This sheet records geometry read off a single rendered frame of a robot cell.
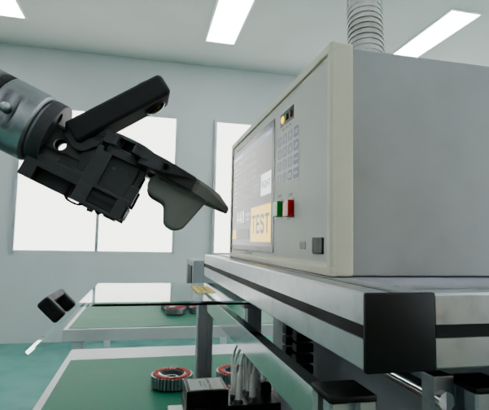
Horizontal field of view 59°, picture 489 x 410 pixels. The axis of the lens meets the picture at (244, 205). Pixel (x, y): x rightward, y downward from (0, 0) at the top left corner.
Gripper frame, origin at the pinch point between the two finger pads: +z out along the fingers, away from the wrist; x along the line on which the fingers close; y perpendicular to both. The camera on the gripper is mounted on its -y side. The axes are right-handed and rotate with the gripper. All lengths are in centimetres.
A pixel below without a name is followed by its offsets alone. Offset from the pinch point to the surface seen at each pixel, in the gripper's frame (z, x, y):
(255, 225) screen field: 7.4, -10.9, -0.8
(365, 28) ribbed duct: 37, -118, -116
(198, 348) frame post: 13.5, -38.1, 22.1
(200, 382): 12.4, -21.3, 23.8
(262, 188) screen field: 5.3, -7.8, -5.4
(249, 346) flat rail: 10.1, 0.4, 13.2
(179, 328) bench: 27, -154, 37
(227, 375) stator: 31, -70, 31
